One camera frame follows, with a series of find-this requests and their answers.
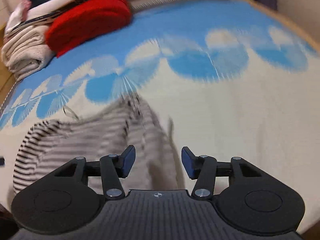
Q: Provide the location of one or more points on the cream folded quilt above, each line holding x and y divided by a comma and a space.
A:
27, 52

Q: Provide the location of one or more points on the white folded bedding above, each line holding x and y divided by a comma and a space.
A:
62, 2

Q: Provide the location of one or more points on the blue patterned bed sheet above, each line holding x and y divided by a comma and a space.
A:
237, 110

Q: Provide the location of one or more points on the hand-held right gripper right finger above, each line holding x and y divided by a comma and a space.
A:
188, 162

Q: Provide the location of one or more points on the red folded blanket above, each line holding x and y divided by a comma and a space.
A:
92, 20

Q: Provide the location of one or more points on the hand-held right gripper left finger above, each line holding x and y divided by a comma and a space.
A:
128, 161

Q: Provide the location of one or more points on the striped top with white vest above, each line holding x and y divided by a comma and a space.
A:
75, 150

